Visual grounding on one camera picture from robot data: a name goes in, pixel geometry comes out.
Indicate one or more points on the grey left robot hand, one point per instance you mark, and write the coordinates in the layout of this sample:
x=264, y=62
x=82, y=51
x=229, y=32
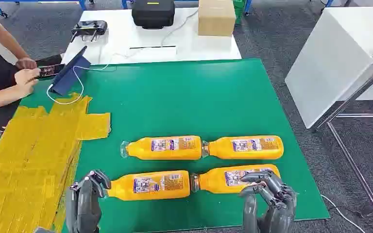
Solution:
x=85, y=205

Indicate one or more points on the person's right hand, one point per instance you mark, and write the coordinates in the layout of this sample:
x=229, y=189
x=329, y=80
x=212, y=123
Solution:
x=25, y=82

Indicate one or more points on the person's left hand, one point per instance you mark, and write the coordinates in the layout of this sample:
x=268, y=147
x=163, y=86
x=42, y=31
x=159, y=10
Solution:
x=25, y=63

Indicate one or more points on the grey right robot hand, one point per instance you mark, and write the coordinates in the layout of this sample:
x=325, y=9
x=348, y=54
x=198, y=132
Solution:
x=278, y=212

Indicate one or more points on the black phone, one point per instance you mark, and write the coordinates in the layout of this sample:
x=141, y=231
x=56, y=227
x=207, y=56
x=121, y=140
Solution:
x=49, y=70

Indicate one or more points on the orange drink bottle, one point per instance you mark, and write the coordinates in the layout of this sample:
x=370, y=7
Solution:
x=247, y=154
x=125, y=189
x=167, y=153
x=212, y=183

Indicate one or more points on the tablet in blue case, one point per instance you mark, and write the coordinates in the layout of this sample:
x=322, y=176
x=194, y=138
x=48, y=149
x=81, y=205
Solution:
x=69, y=75

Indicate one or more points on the black handheld controller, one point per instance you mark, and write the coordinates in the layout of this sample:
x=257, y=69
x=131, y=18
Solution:
x=90, y=28

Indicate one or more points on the white power strip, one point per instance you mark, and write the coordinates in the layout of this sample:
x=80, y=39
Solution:
x=152, y=50

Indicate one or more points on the black carry case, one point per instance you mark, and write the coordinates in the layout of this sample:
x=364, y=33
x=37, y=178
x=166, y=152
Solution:
x=152, y=14

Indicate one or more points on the green mat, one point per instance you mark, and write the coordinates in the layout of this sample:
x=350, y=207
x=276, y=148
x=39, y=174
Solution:
x=180, y=99

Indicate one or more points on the white side table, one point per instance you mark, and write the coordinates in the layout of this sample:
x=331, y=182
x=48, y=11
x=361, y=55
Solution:
x=331, y=64

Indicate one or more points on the cardboard box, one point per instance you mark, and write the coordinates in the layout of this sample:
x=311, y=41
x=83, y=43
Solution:
x=216, y=21

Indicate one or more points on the green crate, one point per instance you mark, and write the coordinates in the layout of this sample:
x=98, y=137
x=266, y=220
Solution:
x=239, y=11

